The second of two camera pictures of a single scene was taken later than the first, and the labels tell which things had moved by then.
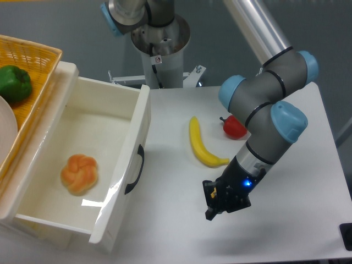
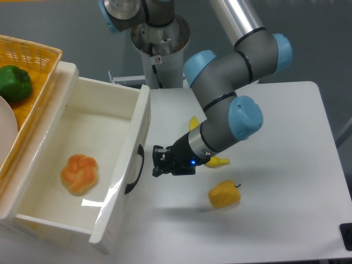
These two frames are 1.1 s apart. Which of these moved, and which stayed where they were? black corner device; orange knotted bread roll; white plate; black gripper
Moved: black gripper
Stayed: orange knotted bread roll; black corner device; white plate
